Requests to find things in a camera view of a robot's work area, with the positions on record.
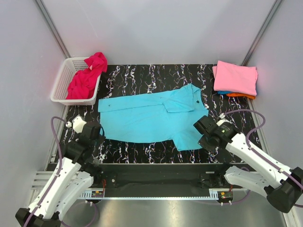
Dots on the aluminium frame rail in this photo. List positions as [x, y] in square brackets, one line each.
[41, 179]

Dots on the white slotted cable duct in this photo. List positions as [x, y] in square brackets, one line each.
[91, 195]

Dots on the white plastic basket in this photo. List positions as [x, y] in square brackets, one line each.
[65, 75]

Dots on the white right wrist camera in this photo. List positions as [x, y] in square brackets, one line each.
[223, 123]

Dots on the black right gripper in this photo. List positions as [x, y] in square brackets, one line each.
[201, 142]

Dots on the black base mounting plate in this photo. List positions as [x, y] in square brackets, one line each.
[159, 181]

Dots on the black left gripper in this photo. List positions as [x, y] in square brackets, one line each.
[101, 139]

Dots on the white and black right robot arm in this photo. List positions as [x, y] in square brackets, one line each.
[281, 185]

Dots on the black marbled table mat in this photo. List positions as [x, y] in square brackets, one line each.
[124, 80]

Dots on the blue folded t shirt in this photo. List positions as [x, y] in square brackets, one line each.
[224, 92]

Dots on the red t shirt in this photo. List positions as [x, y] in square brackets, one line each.
[84, 81]

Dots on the pink folded t shirt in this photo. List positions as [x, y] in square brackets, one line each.
[235, 79]

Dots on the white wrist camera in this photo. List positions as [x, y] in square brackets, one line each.
[76, 124]
[223, 123]

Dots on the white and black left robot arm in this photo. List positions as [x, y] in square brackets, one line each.
[74, 173]

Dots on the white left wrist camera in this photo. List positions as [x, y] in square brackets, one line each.
[76, 124]

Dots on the cyan t shirt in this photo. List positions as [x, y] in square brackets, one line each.
[155, 117]

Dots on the orange folded t shirt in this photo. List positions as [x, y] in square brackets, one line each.
[241, 95]

